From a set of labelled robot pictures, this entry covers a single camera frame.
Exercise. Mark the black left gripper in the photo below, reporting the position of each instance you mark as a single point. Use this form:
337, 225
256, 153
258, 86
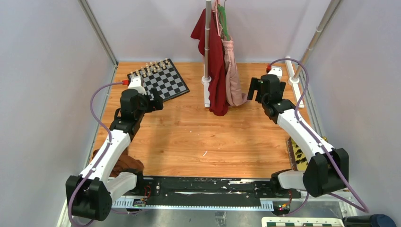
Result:
158, 100

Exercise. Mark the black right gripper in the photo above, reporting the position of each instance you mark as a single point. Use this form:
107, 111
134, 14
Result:
256, 85

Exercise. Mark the black white chessboard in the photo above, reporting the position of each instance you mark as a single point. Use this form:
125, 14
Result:
169, 86

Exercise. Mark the yellow metal tin tray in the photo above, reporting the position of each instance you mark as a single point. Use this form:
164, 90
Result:
298, 160

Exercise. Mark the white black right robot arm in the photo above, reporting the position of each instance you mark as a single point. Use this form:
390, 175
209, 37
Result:
328, 167

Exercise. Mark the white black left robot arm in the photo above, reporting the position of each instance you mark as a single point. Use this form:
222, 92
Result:
91, 194

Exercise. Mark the cream chess pieces row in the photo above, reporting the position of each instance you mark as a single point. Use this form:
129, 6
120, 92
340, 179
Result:
154, 68

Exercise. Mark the pink hanging garment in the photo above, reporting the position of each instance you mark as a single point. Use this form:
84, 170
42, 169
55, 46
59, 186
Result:
234, 94

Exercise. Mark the white right rack foot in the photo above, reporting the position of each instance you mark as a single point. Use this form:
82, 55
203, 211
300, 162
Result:
292, 80

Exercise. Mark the white rack foot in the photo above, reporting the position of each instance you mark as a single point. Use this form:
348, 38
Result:
292, 80
206, 82

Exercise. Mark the white centre rack foot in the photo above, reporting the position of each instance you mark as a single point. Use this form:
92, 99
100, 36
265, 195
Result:
206, 82

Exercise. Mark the brown crumpled cloth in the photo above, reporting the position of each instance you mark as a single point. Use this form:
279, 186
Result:
124, 163

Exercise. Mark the green clothes hanger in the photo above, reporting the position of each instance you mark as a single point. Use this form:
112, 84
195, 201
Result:
223, 21

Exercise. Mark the silver centre rack pole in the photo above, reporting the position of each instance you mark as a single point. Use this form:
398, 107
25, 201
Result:
206, 43

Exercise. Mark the silver rack pole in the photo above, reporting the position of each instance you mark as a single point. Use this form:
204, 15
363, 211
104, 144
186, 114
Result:
316, 15
206, 43

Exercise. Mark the silver right rack pole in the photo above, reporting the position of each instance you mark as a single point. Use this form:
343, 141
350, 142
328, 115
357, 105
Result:
316, 15

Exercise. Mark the green white chessboard box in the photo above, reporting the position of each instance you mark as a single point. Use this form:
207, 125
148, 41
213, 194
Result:
300, 222

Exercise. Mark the dark blue cylinder object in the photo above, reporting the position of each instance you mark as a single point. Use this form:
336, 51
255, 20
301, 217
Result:
375, 220

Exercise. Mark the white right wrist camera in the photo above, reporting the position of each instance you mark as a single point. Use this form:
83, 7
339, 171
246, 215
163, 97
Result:
277, 71

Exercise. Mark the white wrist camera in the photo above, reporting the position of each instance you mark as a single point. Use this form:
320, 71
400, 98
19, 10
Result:
277, 71
136, 82

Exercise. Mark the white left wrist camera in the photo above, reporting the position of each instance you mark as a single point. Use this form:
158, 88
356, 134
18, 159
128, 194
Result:
136, 82

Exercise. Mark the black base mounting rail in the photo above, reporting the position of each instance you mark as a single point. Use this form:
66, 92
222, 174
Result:
209, 193

